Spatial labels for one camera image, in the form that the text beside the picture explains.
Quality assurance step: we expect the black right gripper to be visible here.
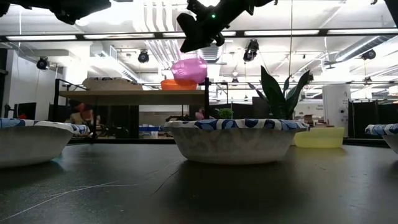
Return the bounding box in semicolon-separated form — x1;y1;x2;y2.
176;0;253;54

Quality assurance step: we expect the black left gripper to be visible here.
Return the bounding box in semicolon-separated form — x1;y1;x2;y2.
51;0;112;26

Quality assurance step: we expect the white cabinet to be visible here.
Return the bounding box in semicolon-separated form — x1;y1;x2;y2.
322;83;352;138

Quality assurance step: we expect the black monitor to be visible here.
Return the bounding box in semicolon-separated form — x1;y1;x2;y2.
14;102;37;120

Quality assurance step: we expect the orange plastic bowl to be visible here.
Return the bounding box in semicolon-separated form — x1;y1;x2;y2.
160;78;198;91

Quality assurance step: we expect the tall green snake plant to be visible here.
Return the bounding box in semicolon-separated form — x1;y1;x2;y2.
248;65;312;121

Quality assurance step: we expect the yellow plastic bowl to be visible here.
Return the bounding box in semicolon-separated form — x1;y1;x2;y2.
293;126;346;149

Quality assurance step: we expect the small green potted plant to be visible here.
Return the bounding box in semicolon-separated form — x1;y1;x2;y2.
215;108;234;120

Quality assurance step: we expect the wooden shelf black frame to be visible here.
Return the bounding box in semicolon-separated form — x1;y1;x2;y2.
53;77;211;144

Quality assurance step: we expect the black ceiling light rail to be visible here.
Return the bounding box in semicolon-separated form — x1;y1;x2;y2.
0;27;398;42

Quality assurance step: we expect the pink plastic bowl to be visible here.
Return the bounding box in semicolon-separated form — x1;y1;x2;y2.
170;57;208;85

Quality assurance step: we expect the blue storage bin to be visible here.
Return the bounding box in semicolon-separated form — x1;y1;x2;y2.
139;125;165;132

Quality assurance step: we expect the black partition panel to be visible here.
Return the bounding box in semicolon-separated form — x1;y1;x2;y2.
348;99;398;139

